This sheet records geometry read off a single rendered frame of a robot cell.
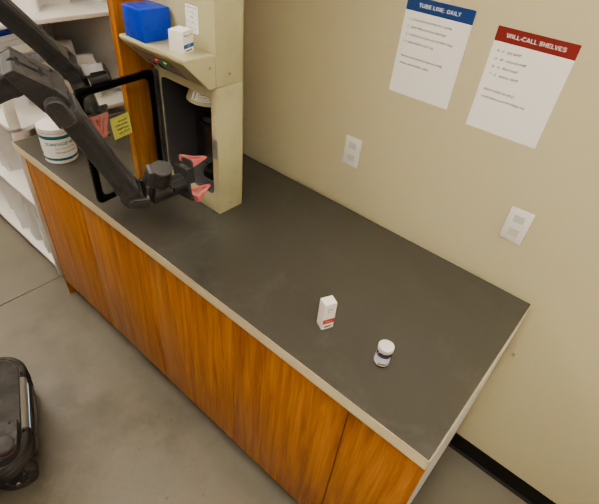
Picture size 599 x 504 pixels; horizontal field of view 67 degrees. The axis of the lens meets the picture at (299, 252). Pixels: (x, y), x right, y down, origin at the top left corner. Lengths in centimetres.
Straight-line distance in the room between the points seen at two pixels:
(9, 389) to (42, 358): 41
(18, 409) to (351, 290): 140
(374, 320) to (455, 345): 24
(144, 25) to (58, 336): 169
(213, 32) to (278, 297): 79
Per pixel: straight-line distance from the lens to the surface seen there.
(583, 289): 161
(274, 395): 152
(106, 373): 246
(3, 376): 229
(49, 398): 246
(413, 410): 122
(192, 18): 152
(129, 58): 175
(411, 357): 132
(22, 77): 104
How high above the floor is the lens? 193
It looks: 39 degrees down
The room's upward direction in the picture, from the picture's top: 6 degrees clockwise
